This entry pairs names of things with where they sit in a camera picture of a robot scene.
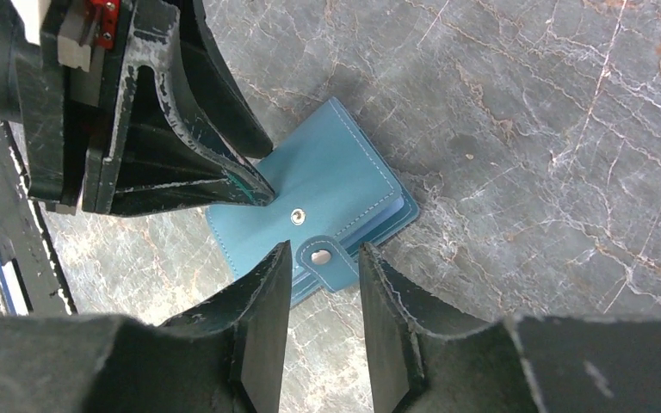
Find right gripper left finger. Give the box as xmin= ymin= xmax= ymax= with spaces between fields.
xmin=0 ymin=242 xmax=292 ymax=412

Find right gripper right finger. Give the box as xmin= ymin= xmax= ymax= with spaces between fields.
xmin=359 ymin=243 xmax=661 ymax=412

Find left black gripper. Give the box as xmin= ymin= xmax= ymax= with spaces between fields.
xmin=10 ymin=0 xmax=275 ymax=216

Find teal card holder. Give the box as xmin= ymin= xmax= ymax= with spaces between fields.
xmin=206 ymin=97 xmax=419 ymax=305

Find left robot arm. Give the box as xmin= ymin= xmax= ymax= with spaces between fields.
xmin=0 ymin=1 xmax=275 ymax=217

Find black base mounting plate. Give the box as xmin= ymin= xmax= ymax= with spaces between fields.
xmin=0 ymin=120 xmax=77 ymax=316

